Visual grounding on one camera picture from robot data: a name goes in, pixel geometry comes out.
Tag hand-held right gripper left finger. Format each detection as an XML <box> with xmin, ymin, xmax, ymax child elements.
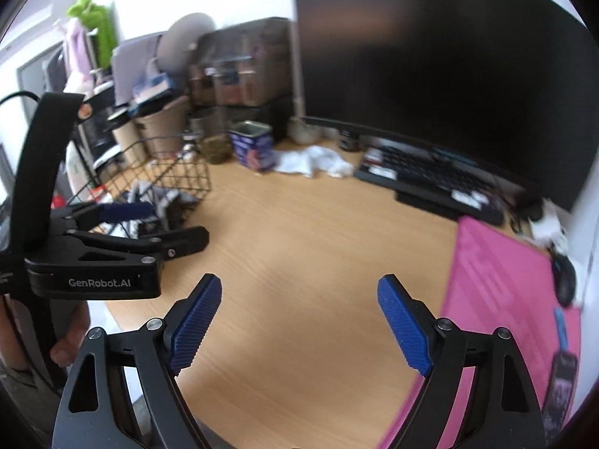
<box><xmin>51</xmin><ymin>272</ymin><xmax>224</xmax><ymax>449</ymax></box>

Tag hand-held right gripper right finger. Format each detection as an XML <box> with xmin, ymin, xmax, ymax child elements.
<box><xmin>377</xmin><ymin>274</ymin><xmax>548</xmax><ymax>449</ymax></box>

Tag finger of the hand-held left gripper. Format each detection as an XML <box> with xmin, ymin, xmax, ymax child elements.
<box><xmin>66</xmin><ymin>225</ymin><xmax>211</xmax><ymax>263</ymax></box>
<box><xmin>49</xmin><ymin>201</ymin><xmax>156</xmax><ymax>233</ymax></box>

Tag black wire basket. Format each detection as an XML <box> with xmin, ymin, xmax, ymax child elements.
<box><xmin>61</xmin><ymin>133</ymin><xmax>213</xmax><ymax>244</ymax></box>

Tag person's left hand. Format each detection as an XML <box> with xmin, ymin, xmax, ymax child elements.
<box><xmin>49</xmin><ymin>309</ymin><xmax>92</xmax><ymax>369</ymax></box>

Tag beige storage bin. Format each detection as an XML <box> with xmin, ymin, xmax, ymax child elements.
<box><xmin>133</xmin><ymin>96</ymin><xmax>192</xmax><ymax>159</ymax></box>

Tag pink mouse mat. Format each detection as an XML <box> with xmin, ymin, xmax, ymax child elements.
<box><xmin>377</xmin><ymin>215</ymin><xmax>584</xmax><ymax>449</ymax></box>

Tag glass jar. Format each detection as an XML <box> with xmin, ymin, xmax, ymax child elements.
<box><xmin>195</xmin><ymin>126</ymin><xmax>234</xmax><ymax>165</ymax></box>

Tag black box orange sticker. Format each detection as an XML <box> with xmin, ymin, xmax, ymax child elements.
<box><xmin>77</xmin><ymin>82</ymin><xmax>118</xmax><ymax>123</ymax></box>

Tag blue tin can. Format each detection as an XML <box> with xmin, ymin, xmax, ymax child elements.
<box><xmin>229</xmin><ymin>120</ymin><xmax>276</xmax><ymax>173</ymax></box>

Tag blue white box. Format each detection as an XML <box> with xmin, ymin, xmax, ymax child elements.
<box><xmin>131</xmin><ymin>58</ymin><xmax>181</xmax><ymax>104</ymax></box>

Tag crumpled white tissue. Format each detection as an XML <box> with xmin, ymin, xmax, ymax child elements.
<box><xmin>274</xmin><ymin>145</ymin><xmax>355</xmax><ymax>180</ymax></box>

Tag dark keyboard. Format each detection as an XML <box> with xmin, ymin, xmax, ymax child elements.
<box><xmin>353</xmin><ymin>145</ymin><xmax>507</xmax><ymax>226</ymax></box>

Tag small blue stick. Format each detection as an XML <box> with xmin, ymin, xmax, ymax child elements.
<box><xmin>553</xmin><ymin>308</ymin><xmax>571</xmax><ymax>352</ymax></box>

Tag small beige figurine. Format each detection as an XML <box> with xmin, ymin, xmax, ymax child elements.
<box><xmin>286</xmin><ymin>116</ymin><xmax>325</xmax><ymax>145</ymax></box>

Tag pink white plush toy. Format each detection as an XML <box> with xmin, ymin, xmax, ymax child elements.
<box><xmin>63</xmin><ymin>21</ymin><xmax>95</xmax><ymax>92</ymax></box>

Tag black computer mouse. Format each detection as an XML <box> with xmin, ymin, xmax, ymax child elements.
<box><xmin>550</xmin><ymin>255</ymin><xmax>578</xmax><ymax>308</ymax></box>

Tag black smartphone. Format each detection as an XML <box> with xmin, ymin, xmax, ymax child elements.
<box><xmin>540</xmin><ymin>351</ymin><xmax>579</xmax><ymax>436</ymax></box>

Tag white power adapter with plug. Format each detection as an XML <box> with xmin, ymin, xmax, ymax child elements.
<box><xmin>529</xmin><ymin>206</ymin><xmax>570</xmax><ymax>254</ymax></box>

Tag dark transparent storage organizer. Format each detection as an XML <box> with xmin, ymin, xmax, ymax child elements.
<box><xmin>187</xmin><ymin>16</ymin><xmax>296</xmax><ymax>144</ymax></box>

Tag off-white round object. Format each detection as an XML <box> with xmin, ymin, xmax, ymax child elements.
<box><xmin>156</xmin><ymin>13</ymin><xmax>217</xmax><ymax>76</ymax></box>

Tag green plush toy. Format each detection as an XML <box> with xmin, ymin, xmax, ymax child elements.
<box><xmin>67</xmin><ymin>0</ymin><xmax>118</xmax><ymax>69</ymax></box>

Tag small dark jar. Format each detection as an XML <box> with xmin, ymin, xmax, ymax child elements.
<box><xmin>338</xmin><ymin>128</ymin><xmax>362</xmax><ymax>153</ymax></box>

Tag black curved monitor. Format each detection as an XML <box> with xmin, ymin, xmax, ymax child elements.
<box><xmin>290</xmin><ymin>0</ymin><xmax>593</xmax><ymax>212</ymax></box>

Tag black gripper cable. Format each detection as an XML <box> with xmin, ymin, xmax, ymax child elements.
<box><xmin>0</xmin><ymin>91</ymin><xmax>43</xmax><ymax>113</ymax></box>

